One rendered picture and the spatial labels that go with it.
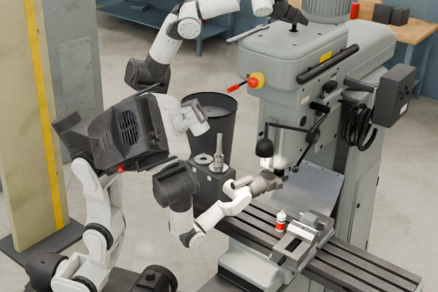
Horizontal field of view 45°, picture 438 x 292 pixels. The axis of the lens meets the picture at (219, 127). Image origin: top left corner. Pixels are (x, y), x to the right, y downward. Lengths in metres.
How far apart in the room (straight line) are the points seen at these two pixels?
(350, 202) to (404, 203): 1.84
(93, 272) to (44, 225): 1.44
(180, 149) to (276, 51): 0.49
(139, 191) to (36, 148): 1.10
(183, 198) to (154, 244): 1.95
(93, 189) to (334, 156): 1.15
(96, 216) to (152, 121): 0.61
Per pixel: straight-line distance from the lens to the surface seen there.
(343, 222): 2.79
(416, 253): 4.08
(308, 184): 2.68
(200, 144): 4.26
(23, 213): 3.74
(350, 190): 2.69
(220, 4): 1.80
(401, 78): 2.17
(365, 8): 6.01
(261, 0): 1.78
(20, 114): 3.42
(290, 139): 2.11
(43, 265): 2.67
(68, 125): 2.12
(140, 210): 4.14
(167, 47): 1.89
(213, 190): 2.49
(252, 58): 1.90
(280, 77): 1.86
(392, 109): 2.19
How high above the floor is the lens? 2.50
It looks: 28 degrees down
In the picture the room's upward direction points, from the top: 2 degrees clockwise
